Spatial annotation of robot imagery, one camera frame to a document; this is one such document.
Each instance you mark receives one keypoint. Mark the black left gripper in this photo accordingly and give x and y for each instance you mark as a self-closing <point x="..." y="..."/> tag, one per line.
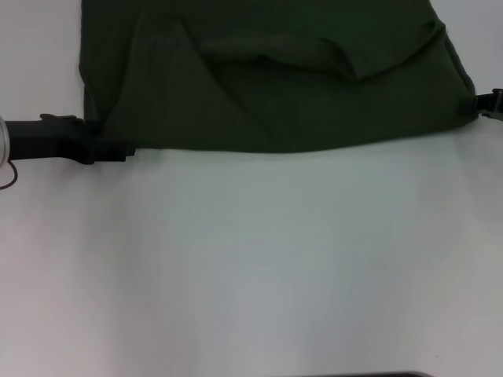
<point x="47" y="137"/>

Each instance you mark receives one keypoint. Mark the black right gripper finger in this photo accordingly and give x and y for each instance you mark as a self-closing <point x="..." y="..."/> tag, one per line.
<point x="489" y="101"/>
<point x="494" y="116"/>

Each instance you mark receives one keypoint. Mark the dark green FREE! t-shirt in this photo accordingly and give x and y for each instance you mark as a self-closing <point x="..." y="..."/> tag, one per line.
<point x="275" y="78"/>

